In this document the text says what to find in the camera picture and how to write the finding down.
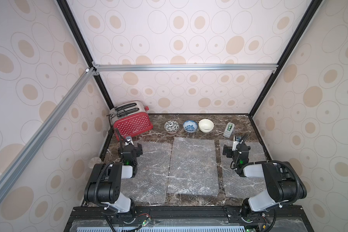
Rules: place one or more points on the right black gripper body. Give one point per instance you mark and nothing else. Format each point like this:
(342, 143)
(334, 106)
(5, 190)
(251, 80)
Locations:
(238, 150)

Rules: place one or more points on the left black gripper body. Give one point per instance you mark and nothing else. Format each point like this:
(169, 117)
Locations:
(137, 152)

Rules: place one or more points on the cream white bowl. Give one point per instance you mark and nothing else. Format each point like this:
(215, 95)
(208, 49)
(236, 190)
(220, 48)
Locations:
(206, 125)

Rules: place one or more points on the bubble wrap sheet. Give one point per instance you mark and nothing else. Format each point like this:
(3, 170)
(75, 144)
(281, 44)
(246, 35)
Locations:
(149, 186)
(243, 187)
(193, 168)

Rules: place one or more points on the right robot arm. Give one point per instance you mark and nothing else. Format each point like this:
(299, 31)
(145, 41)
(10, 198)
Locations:
(283, 185)

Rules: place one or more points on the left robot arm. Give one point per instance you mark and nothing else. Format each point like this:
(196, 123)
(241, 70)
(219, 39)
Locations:
(104, 186)

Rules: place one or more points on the red silver toaster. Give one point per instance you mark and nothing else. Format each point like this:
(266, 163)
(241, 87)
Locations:
(131, 119)

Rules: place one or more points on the black white patterned bowl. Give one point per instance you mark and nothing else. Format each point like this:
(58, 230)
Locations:
(171, 126)

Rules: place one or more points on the blue white patterned bowl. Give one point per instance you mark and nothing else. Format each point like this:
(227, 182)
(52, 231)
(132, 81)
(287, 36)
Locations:
(190, 126)

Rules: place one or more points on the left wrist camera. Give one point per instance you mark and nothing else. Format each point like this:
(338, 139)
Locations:
(128, 141)

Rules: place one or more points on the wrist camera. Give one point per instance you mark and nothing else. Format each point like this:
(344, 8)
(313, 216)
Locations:
(236, 141)
(128, 141)

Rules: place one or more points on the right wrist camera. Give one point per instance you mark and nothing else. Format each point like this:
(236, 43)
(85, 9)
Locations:
(236, 141)

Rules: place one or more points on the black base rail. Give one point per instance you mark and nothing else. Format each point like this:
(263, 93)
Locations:
(189, 218)

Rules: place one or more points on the horizontal aluminium rail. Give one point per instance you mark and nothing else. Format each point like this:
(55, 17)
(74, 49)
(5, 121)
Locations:
(185, 67)

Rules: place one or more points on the black left frame post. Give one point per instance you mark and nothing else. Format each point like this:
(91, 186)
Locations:
(66, 11)

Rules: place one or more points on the black frame post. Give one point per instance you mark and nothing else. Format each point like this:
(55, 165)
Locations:
(291, 45)
(66, 11)

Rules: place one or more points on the left diagonal aluminium rail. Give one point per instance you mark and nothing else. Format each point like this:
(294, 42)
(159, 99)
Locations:
(20, 163)

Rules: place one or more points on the black right frame post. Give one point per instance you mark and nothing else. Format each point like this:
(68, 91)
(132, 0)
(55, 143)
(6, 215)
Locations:
(291, 45)

